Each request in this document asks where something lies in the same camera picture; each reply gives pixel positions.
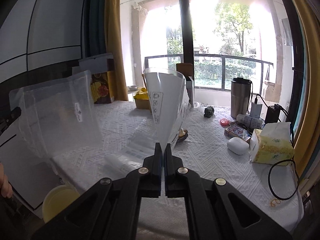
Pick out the white plastic packaging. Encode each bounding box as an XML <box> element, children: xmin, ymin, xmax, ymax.
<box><xmin>102</xmin><ymin>130</ymin><xmax>158</xmax><ymax>179</ymax></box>

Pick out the white lace tablecloth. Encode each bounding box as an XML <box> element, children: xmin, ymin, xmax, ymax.
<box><xmin>53</xmin><ymin>101</ymin><xmax>304</xmax><ymax>239</ymax></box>

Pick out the white tube bottle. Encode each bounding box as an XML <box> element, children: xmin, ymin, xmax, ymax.
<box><xmin>236</xmin><ymin>114</ymin><xmax>263</xmax><ymax>129</ymax></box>

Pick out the person's left hand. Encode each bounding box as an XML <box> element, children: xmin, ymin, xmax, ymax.
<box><xmin>0</xmin><ymin>163</ymin><xmax>13</xmax><ymax>198</ymax></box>

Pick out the cream plastic trash bin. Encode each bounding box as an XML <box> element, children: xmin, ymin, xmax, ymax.
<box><xmin>42</xmin><ymin>185</ymin><xmax>80</xmax><ymax>223</ymax></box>

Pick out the small cardboard box yellow bag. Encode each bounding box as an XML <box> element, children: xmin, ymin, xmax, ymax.
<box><xmin>133</xmin><ymin>87</ymin><xmax>150</xmax><ymax>110</ymax></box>

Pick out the small dark figurine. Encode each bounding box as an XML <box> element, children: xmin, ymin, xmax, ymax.
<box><xmin>204</xmin><ymin>106</ymin><xmax>214</xmax><ymax>118</ymax></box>

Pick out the black cable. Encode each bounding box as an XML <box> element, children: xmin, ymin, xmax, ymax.
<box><xmin>267</xmin><ymin>158</ymin><xmax>300</xmax><ymax>201</ymax></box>

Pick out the black biscuit wrapper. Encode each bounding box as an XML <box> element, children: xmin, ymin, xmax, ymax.
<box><xmin>177</xmin><ymin>129</ymin><xmax>188</xmax><ymax>143</ymax></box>

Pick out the white translucent plastic bag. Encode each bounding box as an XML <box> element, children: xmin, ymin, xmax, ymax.
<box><xmin>144</xmin><ymin>68</ymin><xmax>190</xmax><ymax>151</ymax></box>

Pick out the small brown drink box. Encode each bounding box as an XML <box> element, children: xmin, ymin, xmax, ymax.
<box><xmin>176</xmin><ymin>63</ymin><xmax>195</xmax><ymax>107</ymax></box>

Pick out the clear plastic bag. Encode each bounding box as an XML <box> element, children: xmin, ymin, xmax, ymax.
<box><xmin>9</xmin><ymin>70</ymin><xmax>102</xmax><ymax>159</ymax></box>

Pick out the yellow tissue pack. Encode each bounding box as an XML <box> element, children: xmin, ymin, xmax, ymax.
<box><xmin>249</xmin><ymin>122</ymin><xmax>295</xmax><ymax>165</ymax></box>

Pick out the playing card deck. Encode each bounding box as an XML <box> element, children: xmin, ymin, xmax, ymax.
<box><xmin>224</xmin><ymin>125</ymin><xmax>251</xmax><ymax>142</ymax></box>

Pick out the white charger adapter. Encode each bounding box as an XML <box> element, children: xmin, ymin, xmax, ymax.
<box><xmin>249</xmin><ymin>102</ymin><xmax>263</xmax><ymax>119</ymax></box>

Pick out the teal curtain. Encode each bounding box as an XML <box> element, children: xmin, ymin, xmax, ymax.
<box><xmin>83</xmin><ymin>0</ymin><xmax>106</xmax><ymax>57</ymax></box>

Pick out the brown biscuit box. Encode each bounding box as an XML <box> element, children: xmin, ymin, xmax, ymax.
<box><xmin>72</xmin><ymin>53</ymin><xmax>114</xmax><ymax>104</ymax></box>

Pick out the pink round object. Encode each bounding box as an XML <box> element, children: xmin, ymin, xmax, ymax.
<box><xmin>220</xmin><ymin>118</ymin><xmax>230</xmax><ymax>126</ymax></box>

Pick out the yellow curtain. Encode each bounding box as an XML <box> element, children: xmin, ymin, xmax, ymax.
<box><xmin>105</xmin><ymin>0</ymin><xmax>128</xmax><ymax>101</ymax></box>

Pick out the stainless steel tumbler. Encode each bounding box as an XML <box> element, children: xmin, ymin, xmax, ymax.
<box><xmin>231</xmin><ymin>77</ymin><xmax>252</xmax><ymax>119</ymax></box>

